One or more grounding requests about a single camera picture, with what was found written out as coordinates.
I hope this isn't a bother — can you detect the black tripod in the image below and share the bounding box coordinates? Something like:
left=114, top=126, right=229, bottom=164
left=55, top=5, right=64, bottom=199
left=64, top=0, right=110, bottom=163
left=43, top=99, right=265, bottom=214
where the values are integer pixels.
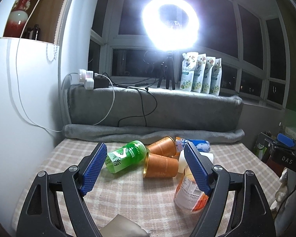
left=156, top=51, right=176, bottom=90

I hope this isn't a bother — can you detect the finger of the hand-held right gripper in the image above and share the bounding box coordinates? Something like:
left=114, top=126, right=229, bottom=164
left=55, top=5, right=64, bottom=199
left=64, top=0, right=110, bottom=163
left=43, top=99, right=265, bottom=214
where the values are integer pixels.
left=277, top=133, right=296, bottom=148

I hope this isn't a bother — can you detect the dark glass bottle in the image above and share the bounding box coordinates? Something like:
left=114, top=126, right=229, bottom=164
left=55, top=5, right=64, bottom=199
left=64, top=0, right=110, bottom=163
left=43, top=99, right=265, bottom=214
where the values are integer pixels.
left=27, top=24, right=41, bottom=40

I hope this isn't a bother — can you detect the green plastic bottle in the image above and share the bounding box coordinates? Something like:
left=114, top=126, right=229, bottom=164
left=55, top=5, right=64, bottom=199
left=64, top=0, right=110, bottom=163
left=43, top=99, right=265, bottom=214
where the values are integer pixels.
left=106, top=140, right=148, bottom=174

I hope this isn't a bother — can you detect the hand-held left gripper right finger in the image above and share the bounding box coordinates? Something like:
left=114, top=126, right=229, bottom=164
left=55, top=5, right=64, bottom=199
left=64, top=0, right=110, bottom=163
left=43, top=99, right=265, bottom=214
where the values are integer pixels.
left=183, top=142, right=277, bottom=237

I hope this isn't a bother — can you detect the white plush toy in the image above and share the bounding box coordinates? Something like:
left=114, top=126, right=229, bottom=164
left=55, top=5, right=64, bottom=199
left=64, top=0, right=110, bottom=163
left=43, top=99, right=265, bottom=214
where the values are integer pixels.
left=271, top=168, right=291, bottom=211

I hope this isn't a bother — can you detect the grey blanket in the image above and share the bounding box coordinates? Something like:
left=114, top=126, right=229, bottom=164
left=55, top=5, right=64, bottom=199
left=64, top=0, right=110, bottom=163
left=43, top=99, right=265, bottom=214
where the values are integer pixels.
left=64, top=83, right=245, bottom=145

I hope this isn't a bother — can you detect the white green refill pouch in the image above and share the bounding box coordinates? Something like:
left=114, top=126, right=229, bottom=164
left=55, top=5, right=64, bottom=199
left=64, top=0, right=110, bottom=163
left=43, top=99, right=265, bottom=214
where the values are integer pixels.
left=201, top=57, right=216, bottom=94
left=180, top=52, right=199, bottom=90
left=209, top=58, right=223, bottom=96
left=191, top=54, right=208, bottom=92

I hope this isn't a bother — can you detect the brown paper cup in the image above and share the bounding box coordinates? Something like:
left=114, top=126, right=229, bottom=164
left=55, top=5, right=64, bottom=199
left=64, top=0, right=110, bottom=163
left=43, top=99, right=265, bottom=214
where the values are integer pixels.
left=147, top=136, right=177, bottom=157
left=142, top=152, right=180, bottom=179

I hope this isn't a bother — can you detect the black power adapter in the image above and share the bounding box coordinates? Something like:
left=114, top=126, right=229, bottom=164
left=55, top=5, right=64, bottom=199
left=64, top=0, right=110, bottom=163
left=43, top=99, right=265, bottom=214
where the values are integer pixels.
left=94, top=77, right=110, bottom=89

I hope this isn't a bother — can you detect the checked bed sheet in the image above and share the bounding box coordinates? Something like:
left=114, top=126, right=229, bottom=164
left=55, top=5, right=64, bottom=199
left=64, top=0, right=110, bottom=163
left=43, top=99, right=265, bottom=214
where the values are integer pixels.
left=11, top=136, right=283, bottom=237

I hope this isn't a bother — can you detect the long white cable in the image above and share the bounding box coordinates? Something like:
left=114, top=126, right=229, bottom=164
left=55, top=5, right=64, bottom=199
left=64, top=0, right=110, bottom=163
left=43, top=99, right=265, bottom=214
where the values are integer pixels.
left=15, top=0, right=115, bottom=132

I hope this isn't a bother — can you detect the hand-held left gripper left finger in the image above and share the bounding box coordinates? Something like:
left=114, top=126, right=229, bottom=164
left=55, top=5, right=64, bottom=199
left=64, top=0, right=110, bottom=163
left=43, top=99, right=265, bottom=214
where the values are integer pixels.
left=16, top=142, right=108, bottom=237

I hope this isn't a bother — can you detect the white beaded cord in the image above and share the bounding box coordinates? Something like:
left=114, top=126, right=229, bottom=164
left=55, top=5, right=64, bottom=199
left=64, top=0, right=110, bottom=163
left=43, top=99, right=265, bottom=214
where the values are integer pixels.
left=45, top=43, right=60, bottom=63

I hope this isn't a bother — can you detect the black cable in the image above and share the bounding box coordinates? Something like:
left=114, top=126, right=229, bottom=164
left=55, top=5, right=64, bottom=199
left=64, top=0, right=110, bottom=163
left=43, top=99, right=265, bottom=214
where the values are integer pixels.
left=118, top=76, right=159, bottom=128

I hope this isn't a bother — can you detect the orange label clear bottle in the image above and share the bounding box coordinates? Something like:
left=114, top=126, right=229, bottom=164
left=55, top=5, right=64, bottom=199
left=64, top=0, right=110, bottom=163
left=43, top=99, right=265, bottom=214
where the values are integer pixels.
left=175, top=164, right=210, bottom=214

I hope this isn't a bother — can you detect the red white vase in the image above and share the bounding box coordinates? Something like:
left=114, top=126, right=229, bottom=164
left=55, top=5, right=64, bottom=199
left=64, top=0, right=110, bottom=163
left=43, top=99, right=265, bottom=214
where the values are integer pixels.
left=4, top=0, right=37, bottom=39

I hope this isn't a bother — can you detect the brown paper sheet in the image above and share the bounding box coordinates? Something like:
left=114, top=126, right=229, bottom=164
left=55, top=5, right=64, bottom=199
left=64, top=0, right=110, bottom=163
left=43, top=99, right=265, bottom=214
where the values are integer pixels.
left=102, top=213, right=150, bottom=237

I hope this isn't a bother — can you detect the blue label water bottle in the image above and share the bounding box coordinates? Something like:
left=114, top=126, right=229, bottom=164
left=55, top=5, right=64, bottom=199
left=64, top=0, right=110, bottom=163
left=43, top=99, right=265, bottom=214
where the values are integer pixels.
left=175, top=138, right=211, bottom=154

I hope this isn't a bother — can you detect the ring light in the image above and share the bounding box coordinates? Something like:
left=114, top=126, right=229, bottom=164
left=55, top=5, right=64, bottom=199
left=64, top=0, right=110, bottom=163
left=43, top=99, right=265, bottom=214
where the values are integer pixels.
left=141, top=0, right=201, bottom=52

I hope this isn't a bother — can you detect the white power strip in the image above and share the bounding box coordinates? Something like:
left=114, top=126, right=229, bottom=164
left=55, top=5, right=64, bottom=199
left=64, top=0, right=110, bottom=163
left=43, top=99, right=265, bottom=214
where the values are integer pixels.
left=77, top=70, right=96, bottom=89

